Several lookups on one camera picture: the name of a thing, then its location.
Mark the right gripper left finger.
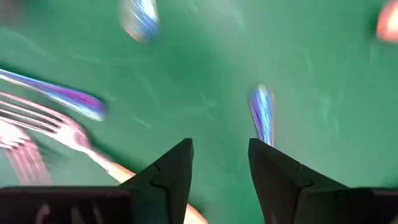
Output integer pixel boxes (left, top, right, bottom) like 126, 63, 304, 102
119, 138, 194, 224

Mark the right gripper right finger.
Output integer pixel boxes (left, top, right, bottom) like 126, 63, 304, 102
248, 139, 349, 224

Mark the iridescent rainbow fork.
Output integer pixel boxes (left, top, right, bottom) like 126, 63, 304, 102
119, 0, 162, 44
248, 83, 277, 147
0, 68, 107, 123

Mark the wooden handled silver fork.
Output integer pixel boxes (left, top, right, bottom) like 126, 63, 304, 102
375, 0, 398, 44
0, 119, 53, 187
0, 91, 209, 224

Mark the green table mat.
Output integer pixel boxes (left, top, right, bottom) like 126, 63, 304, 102
0, 0, 398, 224

